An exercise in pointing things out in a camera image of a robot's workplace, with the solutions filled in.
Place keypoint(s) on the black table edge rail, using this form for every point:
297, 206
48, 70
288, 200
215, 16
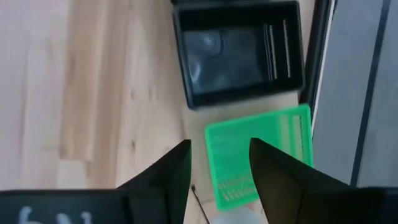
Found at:
315, 46

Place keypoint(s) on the green slotted plastic basket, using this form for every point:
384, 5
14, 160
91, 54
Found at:
230, 149

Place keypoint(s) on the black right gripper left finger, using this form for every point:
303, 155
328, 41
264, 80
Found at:
161, 193

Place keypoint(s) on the black slotted plastic basket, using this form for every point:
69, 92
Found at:
236, 62

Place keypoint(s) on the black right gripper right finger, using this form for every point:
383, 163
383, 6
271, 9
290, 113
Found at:
286, 186

